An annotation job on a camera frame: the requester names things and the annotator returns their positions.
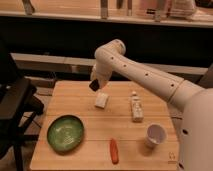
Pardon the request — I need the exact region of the grey cabinet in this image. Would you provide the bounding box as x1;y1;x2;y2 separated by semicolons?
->
197;63;213;88

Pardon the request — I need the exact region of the black chair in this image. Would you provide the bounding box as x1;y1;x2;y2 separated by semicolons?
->
0;38;44;171

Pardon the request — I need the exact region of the black eraser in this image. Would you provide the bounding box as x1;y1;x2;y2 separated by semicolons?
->
89;79;100;91

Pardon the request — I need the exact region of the white sponge block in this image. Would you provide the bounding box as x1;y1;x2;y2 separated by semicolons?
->
95;93;109;108

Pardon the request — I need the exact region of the white tube bottle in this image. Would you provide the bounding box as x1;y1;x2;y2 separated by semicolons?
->
131;91;143;122

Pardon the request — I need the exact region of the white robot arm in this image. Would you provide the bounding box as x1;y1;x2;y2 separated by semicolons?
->
90;39;213;171

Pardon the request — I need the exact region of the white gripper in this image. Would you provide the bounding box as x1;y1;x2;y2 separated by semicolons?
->
90;64;112;89

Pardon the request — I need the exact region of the orange carrot toy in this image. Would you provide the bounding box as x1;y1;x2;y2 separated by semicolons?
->
110;139;119;164

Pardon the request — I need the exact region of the white ceramic cup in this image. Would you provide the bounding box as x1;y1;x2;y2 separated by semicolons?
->
145;124;167;149

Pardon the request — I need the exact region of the green ceramic plate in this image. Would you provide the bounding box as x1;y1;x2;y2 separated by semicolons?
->
47;115;84;153

